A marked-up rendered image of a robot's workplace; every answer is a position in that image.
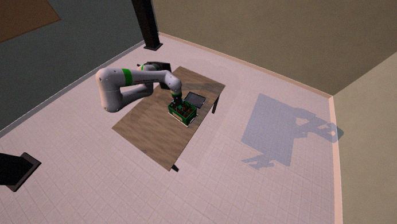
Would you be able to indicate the green plastic crate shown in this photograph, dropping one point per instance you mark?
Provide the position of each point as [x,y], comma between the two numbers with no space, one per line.
[187,120]

